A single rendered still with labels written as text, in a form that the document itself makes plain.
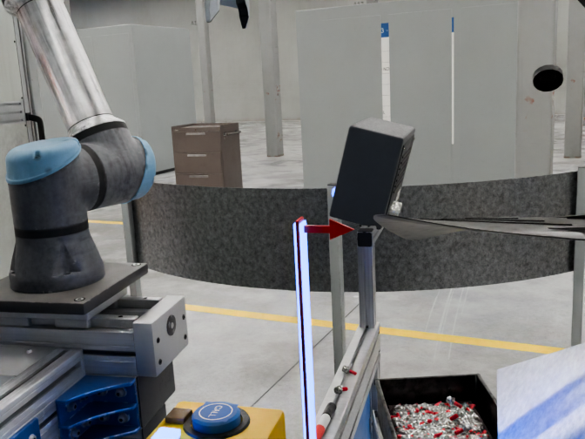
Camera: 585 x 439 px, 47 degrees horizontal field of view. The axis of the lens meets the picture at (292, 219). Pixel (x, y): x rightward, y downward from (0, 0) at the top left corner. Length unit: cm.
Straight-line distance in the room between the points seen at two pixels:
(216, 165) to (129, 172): 623
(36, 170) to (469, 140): 588
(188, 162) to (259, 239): 505
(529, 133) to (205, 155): 378
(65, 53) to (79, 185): 27
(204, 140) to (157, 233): 457
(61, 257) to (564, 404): 76
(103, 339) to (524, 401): 64
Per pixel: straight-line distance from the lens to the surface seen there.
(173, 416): 59
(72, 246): 112
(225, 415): 57
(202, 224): 271
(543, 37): 490
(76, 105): 124
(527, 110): 492
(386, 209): 134
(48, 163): 110
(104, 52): 1063
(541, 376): 78
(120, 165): 118
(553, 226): 71
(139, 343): 108
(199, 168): 752
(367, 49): 697
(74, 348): 113
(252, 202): 256
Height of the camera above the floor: 135
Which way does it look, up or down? 12 degrees down
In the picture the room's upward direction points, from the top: 3 degrees counter-clockwise
